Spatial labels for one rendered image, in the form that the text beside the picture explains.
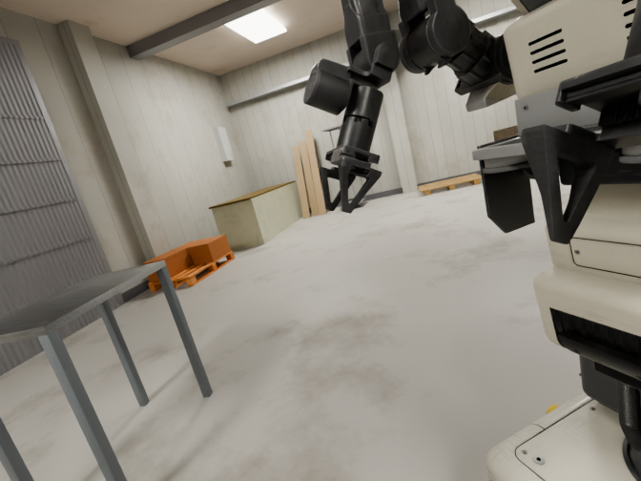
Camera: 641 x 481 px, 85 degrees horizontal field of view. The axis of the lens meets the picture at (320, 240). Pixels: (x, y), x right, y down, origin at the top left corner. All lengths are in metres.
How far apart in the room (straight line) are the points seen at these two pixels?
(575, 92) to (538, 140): 0.03
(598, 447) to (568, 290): 0.56
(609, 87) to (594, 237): 0.42
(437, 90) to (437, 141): 0.97
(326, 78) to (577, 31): 0.34
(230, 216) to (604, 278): 5.62
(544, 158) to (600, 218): 0.42
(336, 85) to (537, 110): 0.31
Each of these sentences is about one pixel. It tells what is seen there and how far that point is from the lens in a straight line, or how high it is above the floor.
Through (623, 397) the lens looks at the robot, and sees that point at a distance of 1.08.
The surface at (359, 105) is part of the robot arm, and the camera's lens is 0.60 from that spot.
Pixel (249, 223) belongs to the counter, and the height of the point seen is 0.39.
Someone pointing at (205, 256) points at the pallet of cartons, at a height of 0.23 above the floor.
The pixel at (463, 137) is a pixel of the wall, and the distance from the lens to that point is 7.71.
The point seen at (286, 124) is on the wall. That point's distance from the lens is 8.11.
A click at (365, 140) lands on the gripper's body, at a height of 1.10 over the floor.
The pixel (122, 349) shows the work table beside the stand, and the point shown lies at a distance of 2.30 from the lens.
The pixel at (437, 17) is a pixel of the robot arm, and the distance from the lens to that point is 0.69.
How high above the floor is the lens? 1.09
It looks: 12 degrees down
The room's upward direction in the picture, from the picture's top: 15 degrees counter-clockwise
